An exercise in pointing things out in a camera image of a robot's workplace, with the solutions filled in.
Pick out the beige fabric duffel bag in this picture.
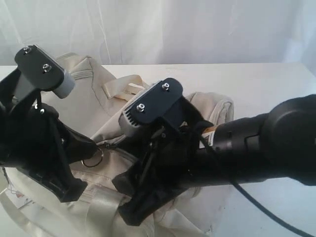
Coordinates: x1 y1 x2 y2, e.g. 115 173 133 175
0 53 230 237

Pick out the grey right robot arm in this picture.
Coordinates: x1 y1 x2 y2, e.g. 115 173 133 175
113 94 316 226

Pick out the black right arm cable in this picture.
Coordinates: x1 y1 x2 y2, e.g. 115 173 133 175
229 180 316 237

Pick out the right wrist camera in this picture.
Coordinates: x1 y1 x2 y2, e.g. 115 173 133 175
118 77 196 137

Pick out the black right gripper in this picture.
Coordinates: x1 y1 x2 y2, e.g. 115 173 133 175
113 123 212 219

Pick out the white backdrop curtain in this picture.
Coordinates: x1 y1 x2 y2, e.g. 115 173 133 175
0 0 316 68

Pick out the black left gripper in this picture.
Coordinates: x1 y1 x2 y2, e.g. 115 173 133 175
0 104 97 202

